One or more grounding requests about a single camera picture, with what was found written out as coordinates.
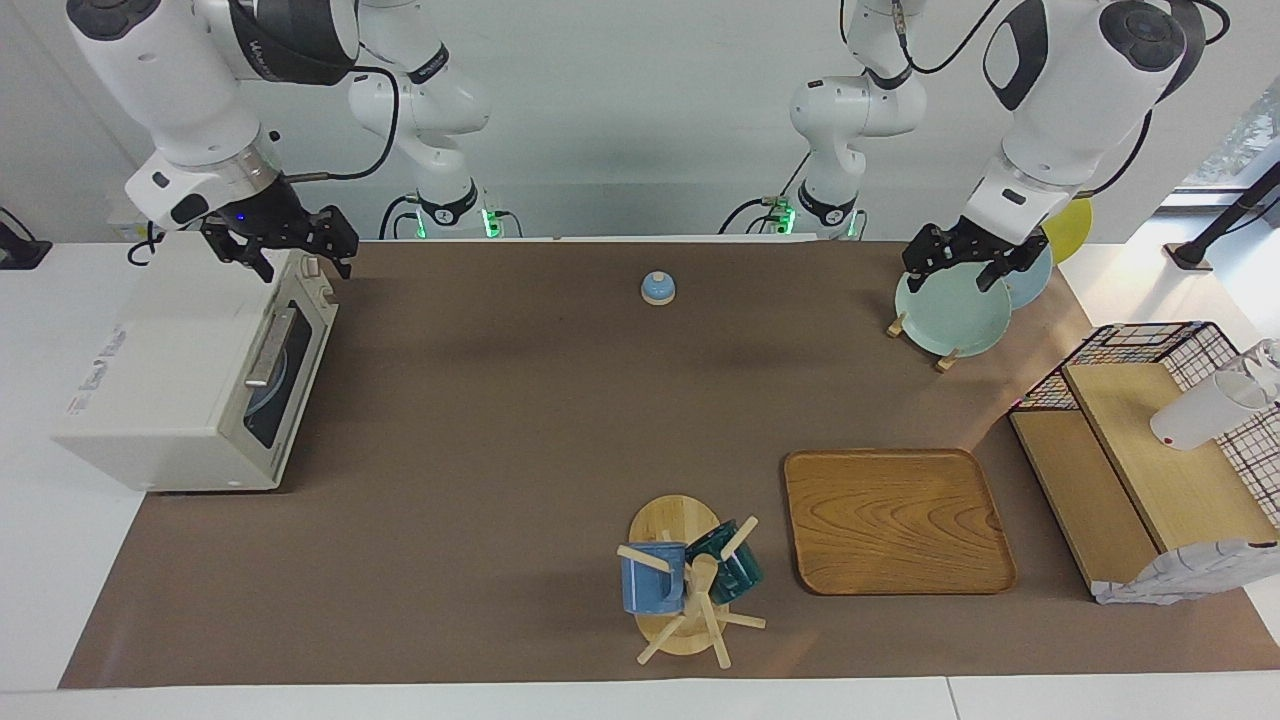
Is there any glass oven door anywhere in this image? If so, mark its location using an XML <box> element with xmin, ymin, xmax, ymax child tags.
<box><xmin>243</xmin><ymin>298</ymin><xmax>337</xmax><ymax>481</ymax></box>

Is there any white toaster oven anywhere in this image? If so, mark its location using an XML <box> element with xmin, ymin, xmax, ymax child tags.
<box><xmin>52</xmin><ymin>248</ymin><xmax>339</xmax><ymax>493</ymax></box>

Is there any racked light blue plate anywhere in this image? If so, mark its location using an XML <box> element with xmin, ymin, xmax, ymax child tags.
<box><xmin>1000</xmin><ymin>245</ymin><xmax>1054</xmax><ymax>309</ymax></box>

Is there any pale green plate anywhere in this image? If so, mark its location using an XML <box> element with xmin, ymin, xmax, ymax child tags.
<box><xmin>894</xmin><ymin>262</ymin><xmax>1013</xmax><ymax>358</ymax></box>

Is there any wooden plate rack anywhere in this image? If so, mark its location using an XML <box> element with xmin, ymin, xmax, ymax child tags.
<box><xmin>886</xmin><ymin>312</ymin><xmax>961</xmax><ymax>373</ymax></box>

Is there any yellow plate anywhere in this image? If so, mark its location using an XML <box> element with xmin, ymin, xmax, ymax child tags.
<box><xmin>1040</xmin><ymin>197</ymin><xmax>1094</xmax><ymax>265</ymax></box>

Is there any black desk clamp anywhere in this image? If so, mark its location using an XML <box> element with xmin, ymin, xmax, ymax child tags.
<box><xmin>0</xmin><ymin>207</ymin><xmax>53</xmax><ymax>271</ymax></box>

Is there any brown table mat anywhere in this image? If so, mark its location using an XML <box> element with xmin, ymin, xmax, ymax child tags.
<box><xmin>58</xmin><ymin>240</ymin><xmax>1280</xmax><ymax>689</ymax></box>

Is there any wooden serving tray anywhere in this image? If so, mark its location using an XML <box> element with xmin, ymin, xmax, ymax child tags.
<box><xmin>783</xmin><ymin>448</ymin><xmax>1018</xmax><ymax>597</ymax></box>

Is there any white paper cup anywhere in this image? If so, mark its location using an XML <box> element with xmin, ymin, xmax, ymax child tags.
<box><xmin>1149</xmin><ymin>365</ymin><xmax>1276</xmax><ymax>451</ymax></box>

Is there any wooden stepped shelf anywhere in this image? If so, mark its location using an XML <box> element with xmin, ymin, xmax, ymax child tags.
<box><xmin>1008</xmin><ymin>362</ymin><xmax>1280</xmax><ymax>599</ymax></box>

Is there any clear glass cup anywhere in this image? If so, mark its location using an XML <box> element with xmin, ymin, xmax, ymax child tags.
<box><xmin>1240</xmin><ymin>338</ymin><xmax>1280</xmax><ymax>401</ymax></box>

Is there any grey framed window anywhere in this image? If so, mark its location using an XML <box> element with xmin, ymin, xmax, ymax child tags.
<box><xmin>1160</xmin><ymin>75</ymin><xmax>1280</xmax><ymax>211</ymax></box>

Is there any wooden mug tree stand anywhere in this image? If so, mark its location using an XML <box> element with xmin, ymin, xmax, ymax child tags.
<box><xmin>616</xmin><ymin>494</ymin><xmax>767</xmax><ymax>669</ymax></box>

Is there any dark green mug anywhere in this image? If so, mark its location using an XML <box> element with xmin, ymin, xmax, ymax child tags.
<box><xmin>686</xmin><ymin>520</ymin><xmax>765</xmax><ymax>605</ymax></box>

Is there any grey marbled cloth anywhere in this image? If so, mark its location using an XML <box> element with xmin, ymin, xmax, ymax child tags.
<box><xmin>1092</xmin><ymin>538</ymin><xmax>1280</xmax><ymax>606</ymax></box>

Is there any blue mug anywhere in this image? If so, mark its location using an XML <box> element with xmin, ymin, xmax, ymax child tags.
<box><xmin>620</xmin><ymin>541</ymin><xmax>689</xmax><ymax>615</ymax></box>

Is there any black wire basket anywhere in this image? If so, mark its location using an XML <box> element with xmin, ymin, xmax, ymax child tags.
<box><xmin>1008</xmin><ymin>321</ymin><xmax>1280</xmax><ymax>529</ymax></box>

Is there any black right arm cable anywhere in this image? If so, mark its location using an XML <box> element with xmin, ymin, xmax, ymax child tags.
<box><xmin>285</xmin><ymin>65</ymin><xmax>401</xmax><ymax>183</ymax></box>

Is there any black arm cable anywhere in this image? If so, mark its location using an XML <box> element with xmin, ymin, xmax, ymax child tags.
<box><xmin>285</xmin><ymin>65</ymin><xmax>401</xmax><ymax>183</ymax></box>
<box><xmin>840</xmin><ymin>0</ymin><xmax>1231</xmax><ymax>201</ymax></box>

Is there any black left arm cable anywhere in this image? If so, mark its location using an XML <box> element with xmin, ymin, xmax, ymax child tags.
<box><xmin>840</xmin><ymin>0</ymin><xmax>1231</xmax><ymax>201</ymax></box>

